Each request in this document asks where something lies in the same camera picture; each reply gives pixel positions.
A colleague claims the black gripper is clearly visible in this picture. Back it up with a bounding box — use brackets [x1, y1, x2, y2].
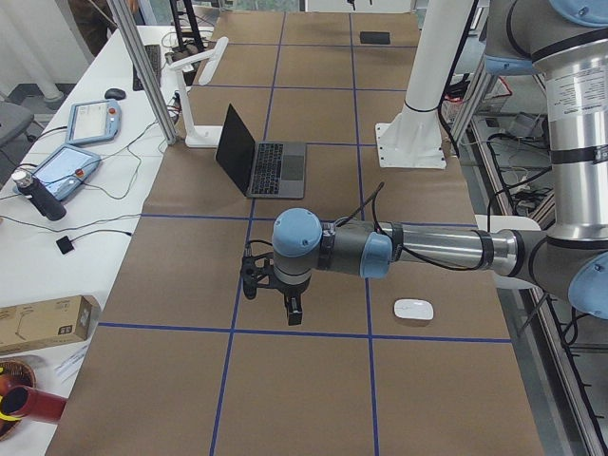
[274, 265, 312, 326]

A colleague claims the white computer mouse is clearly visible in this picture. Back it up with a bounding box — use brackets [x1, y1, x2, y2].
[393, 298, 434, 321]

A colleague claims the grey laptop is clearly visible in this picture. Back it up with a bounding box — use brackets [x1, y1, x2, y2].
[216, 105, 307, 200]

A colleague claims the black mouse pad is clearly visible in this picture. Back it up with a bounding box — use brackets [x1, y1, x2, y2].
[359, 30, 390, 46]

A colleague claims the white desk lamp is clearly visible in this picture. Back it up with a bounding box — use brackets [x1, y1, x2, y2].
[163, 36, 230, 148]

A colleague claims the black office mouse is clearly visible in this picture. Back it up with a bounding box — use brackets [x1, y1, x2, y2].
[104, 87, 126, 101]

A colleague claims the cardboard box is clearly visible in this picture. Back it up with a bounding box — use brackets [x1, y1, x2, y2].
[1, 295, 100, 355]

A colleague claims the small black square puck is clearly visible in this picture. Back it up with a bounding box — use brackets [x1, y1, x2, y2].
[56, 236, 74, 255]

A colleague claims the black water bottle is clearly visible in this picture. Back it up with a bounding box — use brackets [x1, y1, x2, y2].
[11, 169, 67, 221]

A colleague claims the blue teach pendant near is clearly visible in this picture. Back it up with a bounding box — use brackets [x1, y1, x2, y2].
[33, 144, 101, 201]

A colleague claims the blue teach pendant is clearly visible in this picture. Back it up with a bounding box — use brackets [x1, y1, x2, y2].
[66, 99, 122, 145]
[33, 144, 101, 201]

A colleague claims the blue teach pendant far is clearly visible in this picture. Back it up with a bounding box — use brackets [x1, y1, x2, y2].
[66, 99, 122, 145]

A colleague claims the black tripod stand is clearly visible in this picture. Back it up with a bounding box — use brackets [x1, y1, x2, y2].
[168, 0, 210, 61]

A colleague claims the black keyboard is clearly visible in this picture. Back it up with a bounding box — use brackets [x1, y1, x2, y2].
[131, 43, 162, 92]

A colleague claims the red cylinder bottle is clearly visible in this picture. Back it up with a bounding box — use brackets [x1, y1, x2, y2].
[1, 386, 67, 424]

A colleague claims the woven basket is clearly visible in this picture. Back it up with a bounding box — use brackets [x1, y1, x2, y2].
[0, 358, 38, 443]

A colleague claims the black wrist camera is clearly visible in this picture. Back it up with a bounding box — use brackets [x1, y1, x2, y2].
[239, 242, 276, 300]

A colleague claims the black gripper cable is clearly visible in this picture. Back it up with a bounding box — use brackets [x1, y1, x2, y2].
[244, 181, 490, 272]

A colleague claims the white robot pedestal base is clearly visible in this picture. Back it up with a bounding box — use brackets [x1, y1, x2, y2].
[375, 0, 477, 169]

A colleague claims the aluminium frame post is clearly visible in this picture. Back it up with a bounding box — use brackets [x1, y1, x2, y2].
[107, 0, 177, 145]

